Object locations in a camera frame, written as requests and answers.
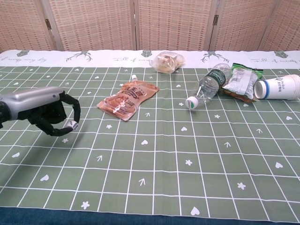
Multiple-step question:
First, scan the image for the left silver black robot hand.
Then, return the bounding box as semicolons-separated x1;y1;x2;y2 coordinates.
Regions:
4;86;81;137

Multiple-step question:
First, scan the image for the brown spouted drink pouch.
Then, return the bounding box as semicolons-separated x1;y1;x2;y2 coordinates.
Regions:
97;75;160;122

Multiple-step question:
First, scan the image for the green grid tablecloth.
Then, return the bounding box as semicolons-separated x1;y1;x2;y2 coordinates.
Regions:
0;49;300;223

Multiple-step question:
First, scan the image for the clear bag of bread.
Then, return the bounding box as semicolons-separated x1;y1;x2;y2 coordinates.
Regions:
150;51;186;75

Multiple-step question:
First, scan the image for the woven bamboo folding screen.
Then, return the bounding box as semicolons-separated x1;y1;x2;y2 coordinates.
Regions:
0;0;300;53

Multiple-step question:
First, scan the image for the clear plastic water bottle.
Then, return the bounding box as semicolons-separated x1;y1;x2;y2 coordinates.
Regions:
185;63;232;110

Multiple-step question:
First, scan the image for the orange brown snack packet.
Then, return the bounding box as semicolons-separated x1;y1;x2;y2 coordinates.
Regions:
222;90;258;104

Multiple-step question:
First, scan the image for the green snack packet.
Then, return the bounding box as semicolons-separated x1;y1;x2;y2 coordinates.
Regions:
221;62;264;101

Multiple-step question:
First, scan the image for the white paper cup stack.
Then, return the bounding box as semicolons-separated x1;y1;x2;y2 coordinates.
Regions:
254;74;300;101

